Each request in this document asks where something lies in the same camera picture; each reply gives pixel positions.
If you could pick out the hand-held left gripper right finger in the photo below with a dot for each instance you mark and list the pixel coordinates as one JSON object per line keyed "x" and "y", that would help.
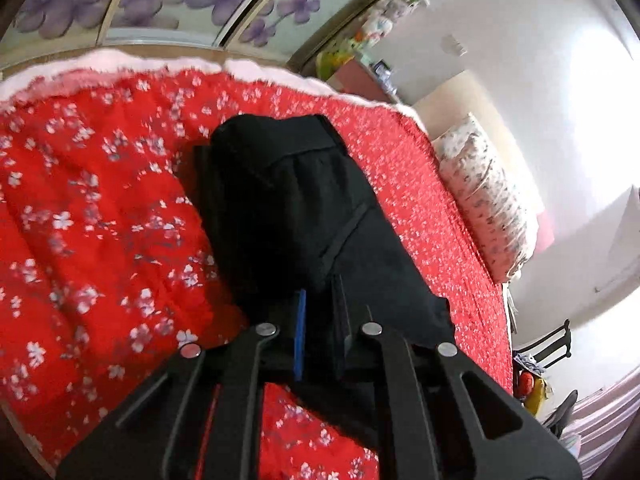
{"x": 345, "y": 325}

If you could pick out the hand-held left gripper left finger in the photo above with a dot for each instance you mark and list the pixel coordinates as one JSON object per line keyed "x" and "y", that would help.
{"x": 300, "y": 335}

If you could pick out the black pants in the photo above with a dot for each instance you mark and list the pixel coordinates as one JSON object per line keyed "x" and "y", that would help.
{"x": 290, "y": 200}

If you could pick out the white floral pillow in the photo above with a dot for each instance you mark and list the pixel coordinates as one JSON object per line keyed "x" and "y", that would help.
{"x": 480, "y": 185}

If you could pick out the yellow red plush toy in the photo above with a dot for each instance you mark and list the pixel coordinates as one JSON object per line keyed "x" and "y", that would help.
{"x": 531, "y": 391}

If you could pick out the black wooden chair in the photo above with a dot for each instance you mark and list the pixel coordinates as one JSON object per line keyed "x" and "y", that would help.
{"x": 546, "y": 345}

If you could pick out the pink pillow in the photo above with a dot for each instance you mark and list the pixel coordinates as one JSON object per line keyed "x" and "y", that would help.
{"x": 545, "y": 230}

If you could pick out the grey padded chair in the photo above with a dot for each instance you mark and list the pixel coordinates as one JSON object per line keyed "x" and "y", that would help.
{"x": 562, "y": 410}

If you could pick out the cream headboard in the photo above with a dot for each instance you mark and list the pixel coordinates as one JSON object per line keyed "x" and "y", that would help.
{"x": 450, "y": 102}

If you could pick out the pink nightstand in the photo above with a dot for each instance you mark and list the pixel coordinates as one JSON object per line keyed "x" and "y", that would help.
{"x": 356, "y": 79}

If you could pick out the red floral bedspread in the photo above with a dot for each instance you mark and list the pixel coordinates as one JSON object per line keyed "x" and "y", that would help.
{"x": 75, "y": 210}

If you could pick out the green yellow plush toy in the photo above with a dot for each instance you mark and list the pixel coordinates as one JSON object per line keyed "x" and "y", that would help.
{"x": 332, "y": 60}

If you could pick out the pink striped curtain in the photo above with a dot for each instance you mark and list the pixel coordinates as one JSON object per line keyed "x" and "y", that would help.
{"x": 605, "y": 410}

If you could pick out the stack of plush toys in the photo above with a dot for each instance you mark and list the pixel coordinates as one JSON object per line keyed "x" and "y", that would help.
{"x": 387, "y": 17}

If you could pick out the wardrobe with purple flower doors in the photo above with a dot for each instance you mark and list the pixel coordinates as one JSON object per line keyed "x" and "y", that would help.
{"x": 150, "y": 0}

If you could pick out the white wall socket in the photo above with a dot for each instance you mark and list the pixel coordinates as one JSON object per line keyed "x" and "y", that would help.
{"x": 456, "y": 45}

